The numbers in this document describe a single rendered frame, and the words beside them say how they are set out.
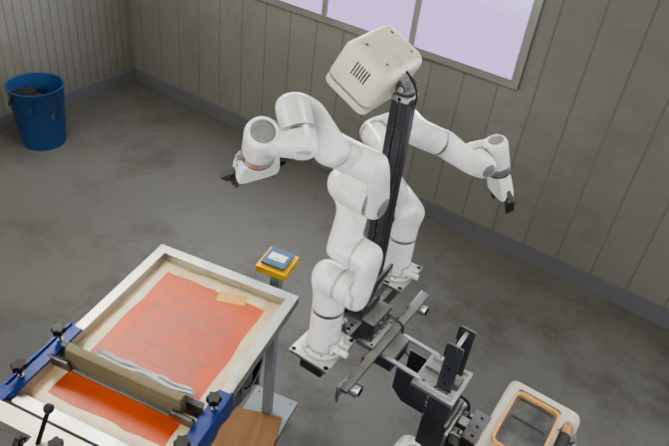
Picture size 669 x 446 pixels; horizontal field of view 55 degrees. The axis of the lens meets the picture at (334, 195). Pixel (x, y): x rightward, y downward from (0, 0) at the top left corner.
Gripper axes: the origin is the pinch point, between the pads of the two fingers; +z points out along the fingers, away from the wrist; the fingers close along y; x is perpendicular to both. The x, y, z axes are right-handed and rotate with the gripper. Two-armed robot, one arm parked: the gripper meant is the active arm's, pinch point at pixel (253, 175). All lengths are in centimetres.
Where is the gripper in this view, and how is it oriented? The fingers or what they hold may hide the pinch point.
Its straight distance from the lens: 155.1
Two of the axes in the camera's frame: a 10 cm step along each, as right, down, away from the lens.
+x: -3.4, -9.2, 2.1
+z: -1.8, 2.9, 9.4
